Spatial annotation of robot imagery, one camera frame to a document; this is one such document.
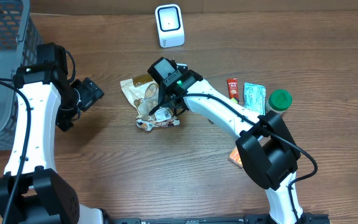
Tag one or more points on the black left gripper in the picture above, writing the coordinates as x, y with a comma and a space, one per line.
89, 91

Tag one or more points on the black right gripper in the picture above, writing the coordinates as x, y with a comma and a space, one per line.
169, 101

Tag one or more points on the brown cookie snack bag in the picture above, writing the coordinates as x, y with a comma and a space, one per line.
142, 93

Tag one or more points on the red snack bar wrapper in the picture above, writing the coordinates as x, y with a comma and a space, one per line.
232, 85

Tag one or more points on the teal wet wipes pack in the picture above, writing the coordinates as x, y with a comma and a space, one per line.
254, 97

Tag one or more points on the orange Kleenex tissue pack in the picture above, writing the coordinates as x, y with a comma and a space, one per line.
235, 157

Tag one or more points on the green lid glass jar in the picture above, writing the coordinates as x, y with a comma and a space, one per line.
279, 101

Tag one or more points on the yellow black marker pen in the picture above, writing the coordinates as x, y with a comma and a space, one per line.
235, 100

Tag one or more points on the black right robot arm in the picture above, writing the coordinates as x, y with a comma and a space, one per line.
267, 150

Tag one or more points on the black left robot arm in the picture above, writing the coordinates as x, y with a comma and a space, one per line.
49, 97

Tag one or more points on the white barcode scanner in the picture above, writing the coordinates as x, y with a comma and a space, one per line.
170, 25

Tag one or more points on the grey plastic mesh basket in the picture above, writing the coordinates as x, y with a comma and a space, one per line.
19, 39

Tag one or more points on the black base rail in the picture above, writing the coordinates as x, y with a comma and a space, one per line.
307, 218

